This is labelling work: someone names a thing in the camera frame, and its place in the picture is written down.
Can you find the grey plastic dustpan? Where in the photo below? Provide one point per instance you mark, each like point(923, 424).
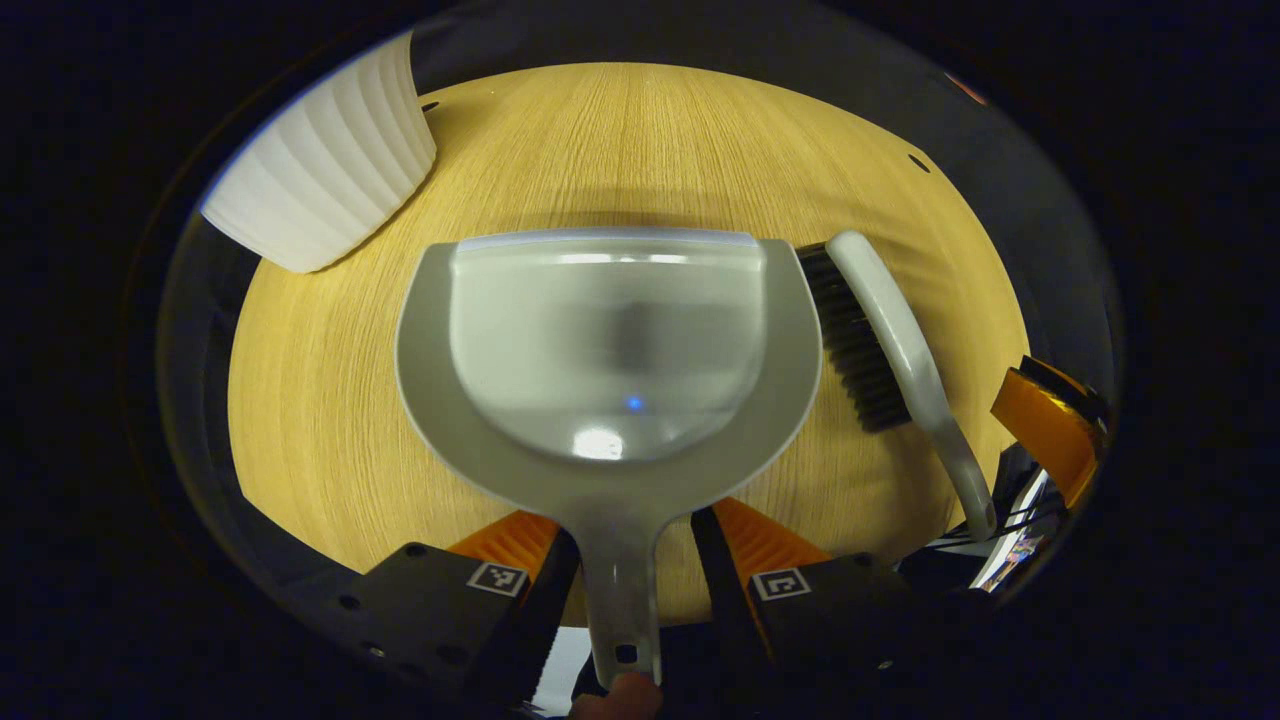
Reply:
point(610, 340)

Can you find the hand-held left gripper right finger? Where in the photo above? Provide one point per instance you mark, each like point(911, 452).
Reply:
point(725, 590)

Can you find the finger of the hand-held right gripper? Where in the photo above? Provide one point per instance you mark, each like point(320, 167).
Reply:
point(1045, 430)

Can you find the white ribbed garbage bin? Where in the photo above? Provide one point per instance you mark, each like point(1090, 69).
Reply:
point(320, 170)

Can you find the wooden desktop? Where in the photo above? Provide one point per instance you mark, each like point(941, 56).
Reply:
point(620, 140)

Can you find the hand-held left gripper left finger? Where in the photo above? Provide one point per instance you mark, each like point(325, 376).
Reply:
point(550, 620)

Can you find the small grey broom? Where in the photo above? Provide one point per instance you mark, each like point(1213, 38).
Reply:
point(900, 330)

